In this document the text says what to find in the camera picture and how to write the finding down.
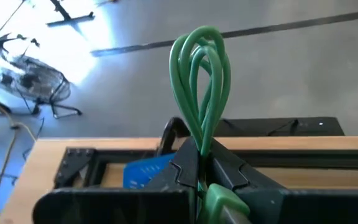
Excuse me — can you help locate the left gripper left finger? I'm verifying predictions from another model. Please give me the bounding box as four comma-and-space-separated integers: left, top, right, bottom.
32, 136, 199, 224

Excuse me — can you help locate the black aluminium table frame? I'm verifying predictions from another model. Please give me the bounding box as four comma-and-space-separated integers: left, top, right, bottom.
53, 147, 358, 189

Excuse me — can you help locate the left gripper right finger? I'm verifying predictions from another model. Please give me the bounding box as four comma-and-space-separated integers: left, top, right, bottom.
205, 138, 358, 224

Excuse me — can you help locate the black floor fan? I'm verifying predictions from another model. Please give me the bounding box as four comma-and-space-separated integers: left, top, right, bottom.
0, 32, 83, 121

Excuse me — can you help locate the black cable loop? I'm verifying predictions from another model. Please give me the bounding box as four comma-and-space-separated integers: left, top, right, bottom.
156, 116, 193, 157

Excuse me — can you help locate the green USB cable bundle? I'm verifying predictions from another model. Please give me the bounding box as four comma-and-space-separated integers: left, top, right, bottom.
168, 25, 251, 224

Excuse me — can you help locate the black floor stand base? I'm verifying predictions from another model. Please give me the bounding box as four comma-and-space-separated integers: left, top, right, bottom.
46, 0, 96, 29

